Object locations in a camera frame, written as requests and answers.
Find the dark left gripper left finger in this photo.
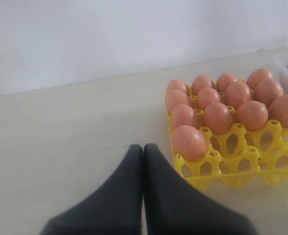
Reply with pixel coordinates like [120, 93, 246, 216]
[41, 144, 143, 235]

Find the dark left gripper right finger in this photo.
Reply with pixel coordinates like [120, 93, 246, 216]
[143, 143, 235, 235]

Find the yellow plastic egg tray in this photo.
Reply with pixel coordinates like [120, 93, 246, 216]
[167, 83, 288, 188]

